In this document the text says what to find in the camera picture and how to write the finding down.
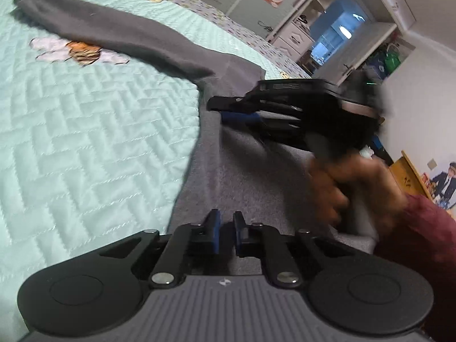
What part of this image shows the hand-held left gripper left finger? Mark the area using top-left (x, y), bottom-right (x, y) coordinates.
top-left (100, 209), bottom-right (221, 288)

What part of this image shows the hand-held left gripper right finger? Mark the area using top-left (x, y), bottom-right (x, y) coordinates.
top-left (233, 211), bottom-right (357, 287)

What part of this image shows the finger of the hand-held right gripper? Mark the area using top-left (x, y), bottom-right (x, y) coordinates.
top-left (221, 113), bottom-right (310, 150)
top-left (207, 96), bottom-right (302, 118)

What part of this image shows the grey sweater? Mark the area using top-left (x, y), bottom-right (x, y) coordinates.
top-left (11, 0), bottom-right (378, 278)

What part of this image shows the person's right forearm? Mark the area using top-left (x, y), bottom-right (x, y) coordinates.
top-left (370, 194), bottom-right (456, 342)

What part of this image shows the person's right hand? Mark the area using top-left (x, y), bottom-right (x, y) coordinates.
top-left (308, 153), bottom-right (407, 229)

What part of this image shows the blue bag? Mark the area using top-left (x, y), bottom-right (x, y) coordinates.
top-left (367, 57), bottom-right (387, 79)

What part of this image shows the white door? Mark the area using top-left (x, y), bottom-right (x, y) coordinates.
top-left (321, 23), bottom-right (398, 82)

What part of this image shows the green bag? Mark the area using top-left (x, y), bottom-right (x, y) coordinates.
top-left (383, 43), bottom-right (401, 74)

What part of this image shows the white drawer cabinet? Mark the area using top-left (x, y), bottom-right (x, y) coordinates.
top-left (267, 19), bottom-right (316, 63)

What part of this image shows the yellow wooden cabinet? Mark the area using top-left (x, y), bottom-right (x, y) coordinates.
top-left (388, 150), bottom-right (439, 203)

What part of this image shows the mint quilted bee bedspread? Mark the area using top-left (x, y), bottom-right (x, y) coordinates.
top-left (0, 0), bottom-right (314, 339)

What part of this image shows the wall poster of uniformed figure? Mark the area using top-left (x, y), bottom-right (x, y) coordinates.
top-left (420, 162), bottom-right (456, 209)

